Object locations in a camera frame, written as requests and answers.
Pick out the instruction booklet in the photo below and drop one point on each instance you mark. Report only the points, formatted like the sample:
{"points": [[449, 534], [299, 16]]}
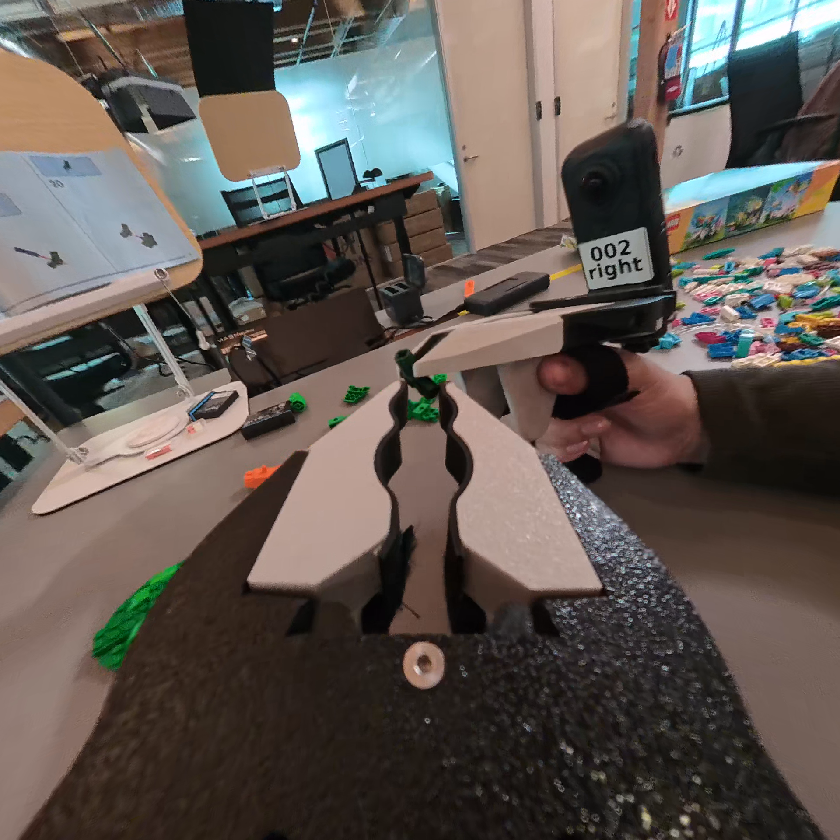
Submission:
{"points": [[85, 216]]}

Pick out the scattered green bricks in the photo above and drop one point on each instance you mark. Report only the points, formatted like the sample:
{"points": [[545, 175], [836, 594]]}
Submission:
{"points": [[358, 394]]}

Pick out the person's right hand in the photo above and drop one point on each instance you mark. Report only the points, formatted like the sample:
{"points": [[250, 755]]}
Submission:
{"points": [[643, 420]]}

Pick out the black battery charger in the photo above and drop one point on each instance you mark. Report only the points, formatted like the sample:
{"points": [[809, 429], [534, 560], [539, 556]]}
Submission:
{"points": [[401, 302]]}

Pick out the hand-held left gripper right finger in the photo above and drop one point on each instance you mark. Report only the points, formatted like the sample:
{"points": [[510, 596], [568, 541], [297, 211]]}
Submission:
{"points": [[525, 525]]}

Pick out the black office chair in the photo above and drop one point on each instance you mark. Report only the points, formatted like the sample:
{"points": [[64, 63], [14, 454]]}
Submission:
{"points": [[764, 98]]}

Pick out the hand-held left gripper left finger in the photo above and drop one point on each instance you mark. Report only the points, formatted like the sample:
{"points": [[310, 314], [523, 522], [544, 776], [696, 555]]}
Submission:
{"points": [[315, 525]]}

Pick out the pile of pastel bricks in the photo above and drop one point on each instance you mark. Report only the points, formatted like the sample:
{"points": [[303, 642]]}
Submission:
{"points": [[754, 308]]}

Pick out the wooden pillar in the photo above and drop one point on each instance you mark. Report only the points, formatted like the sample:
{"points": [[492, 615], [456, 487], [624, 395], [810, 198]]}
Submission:
{"points": [[649, 59]]}

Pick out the green brick model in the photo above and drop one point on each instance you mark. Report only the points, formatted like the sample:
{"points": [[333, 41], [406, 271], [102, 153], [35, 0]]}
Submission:
{"points": [[131, 623]]}

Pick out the orange brick separator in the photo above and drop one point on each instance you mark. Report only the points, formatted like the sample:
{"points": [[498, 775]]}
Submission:
{"points": [[259, 476]]}

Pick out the black computer monitor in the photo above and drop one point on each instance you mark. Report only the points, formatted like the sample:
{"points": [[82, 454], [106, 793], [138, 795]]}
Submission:
{"points": [[336, 170]]}

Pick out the wooden book stand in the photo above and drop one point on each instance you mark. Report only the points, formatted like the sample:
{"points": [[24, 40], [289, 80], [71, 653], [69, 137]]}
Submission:
{"points": [[249, 134], [39, 98]]}

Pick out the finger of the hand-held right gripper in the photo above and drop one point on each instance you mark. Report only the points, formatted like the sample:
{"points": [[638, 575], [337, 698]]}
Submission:
{"points": [[499, 341]]}

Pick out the black printed small box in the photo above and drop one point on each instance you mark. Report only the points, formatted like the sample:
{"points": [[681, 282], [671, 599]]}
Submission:
{"points": [[266, 420]]}

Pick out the person's right forearm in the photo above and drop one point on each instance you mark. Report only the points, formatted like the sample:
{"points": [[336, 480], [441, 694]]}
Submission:
{"points": [[768, 426]]}

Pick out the dark green connector brick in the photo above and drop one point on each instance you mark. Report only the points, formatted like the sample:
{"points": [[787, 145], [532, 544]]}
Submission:
{"points": [[403, 359]]}

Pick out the black equipment case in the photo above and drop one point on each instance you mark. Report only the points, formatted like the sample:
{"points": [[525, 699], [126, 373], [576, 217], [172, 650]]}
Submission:
{"points": [[315, 341]]}

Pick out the red fire extinguisher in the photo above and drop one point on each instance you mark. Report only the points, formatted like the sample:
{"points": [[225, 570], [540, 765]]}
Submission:
{"points": [[670, 65]]}

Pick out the stacked cardboard boxes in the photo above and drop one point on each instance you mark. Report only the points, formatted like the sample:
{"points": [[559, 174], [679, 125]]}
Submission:
{"points": [[420, 223]]}

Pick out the black rectangular case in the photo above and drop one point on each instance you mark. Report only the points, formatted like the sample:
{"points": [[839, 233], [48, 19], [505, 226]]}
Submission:
{"points": [[505, 292]]}

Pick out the colourful brick set box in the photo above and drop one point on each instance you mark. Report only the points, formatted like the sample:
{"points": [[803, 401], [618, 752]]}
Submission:
{"points": [[748, 203]]}

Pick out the black square panel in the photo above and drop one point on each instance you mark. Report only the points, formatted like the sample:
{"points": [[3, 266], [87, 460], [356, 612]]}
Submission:
{"points": [[228, 46]]}

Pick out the white door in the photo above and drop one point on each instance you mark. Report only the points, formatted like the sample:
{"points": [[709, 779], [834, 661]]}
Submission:
{"points": [[492, 124], [584, 98]]}

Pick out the wooden office desk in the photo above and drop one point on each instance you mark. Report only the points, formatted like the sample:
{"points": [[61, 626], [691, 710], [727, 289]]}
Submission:
{"points": [[315, 211]]}

